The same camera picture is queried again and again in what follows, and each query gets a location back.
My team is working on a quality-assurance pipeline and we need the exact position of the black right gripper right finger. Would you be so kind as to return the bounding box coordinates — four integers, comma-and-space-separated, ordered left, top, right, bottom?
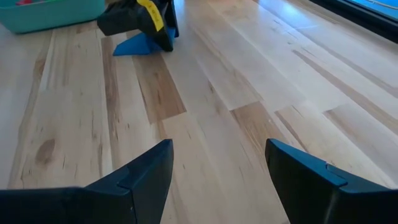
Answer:
265, 139, 398, 224

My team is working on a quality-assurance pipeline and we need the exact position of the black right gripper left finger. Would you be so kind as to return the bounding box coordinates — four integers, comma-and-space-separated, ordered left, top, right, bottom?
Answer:
0, 139, 174, 224

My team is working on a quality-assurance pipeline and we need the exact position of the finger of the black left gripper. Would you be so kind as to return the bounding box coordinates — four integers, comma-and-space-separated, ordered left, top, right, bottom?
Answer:
97, 0, 175, 52
169, 0, 180, 38

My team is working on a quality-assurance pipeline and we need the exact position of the blue long wedge block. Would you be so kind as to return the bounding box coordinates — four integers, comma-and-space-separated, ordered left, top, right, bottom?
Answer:
112, 27, 180, 57

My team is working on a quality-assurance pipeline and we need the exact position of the teal plastic bin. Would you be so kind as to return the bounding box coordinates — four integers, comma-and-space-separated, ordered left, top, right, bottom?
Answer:
0, 0, 106, 34

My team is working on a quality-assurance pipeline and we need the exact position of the black table frame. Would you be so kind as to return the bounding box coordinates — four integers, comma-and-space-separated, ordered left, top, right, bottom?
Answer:
309, 0, 398, 44

